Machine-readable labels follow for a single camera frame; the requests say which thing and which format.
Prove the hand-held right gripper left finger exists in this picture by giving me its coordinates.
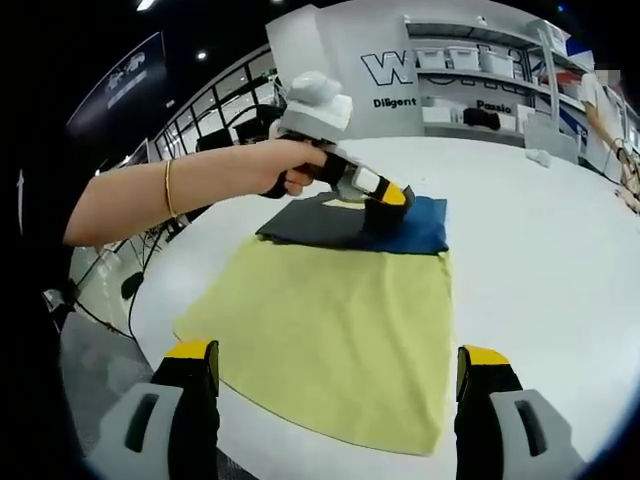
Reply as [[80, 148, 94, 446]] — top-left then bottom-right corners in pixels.
[[82, 338, 221, 480]]

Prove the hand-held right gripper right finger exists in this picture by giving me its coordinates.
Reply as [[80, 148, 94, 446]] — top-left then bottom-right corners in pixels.
[[453, 344, 589, 480]]

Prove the yellow blue grey garment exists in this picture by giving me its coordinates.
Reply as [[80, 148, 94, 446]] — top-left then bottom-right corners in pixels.
[[172, 192, 459, 457]]

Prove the person's left hand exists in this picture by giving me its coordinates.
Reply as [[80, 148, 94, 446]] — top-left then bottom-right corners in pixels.
[[251, 137, 330, 197]]

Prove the black bag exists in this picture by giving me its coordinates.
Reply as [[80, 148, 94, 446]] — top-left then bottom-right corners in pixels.
[[462, 107, 501, 132]]

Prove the white crumpled cloth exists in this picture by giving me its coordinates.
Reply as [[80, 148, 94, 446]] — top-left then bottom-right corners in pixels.
[[525, 147, 554, 169]]

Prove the grey chair back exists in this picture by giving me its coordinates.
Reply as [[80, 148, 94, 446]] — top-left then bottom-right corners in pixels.
[[523, 112, 581, 162]]

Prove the grey metal shelf unit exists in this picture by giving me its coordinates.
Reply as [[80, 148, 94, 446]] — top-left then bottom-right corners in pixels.
[[403, 14, 601, 146]]

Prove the dark hanging display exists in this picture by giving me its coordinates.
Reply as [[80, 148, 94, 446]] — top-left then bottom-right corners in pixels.
[[67, 32, 166, 126]]

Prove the pale patterned cloth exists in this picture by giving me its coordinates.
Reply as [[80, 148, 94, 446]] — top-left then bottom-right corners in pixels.
[[614, 184, 640, 214]]

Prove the white lidded storage box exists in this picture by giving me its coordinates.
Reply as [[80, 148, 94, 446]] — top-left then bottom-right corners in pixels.
[[542, 22, 571, 51]]

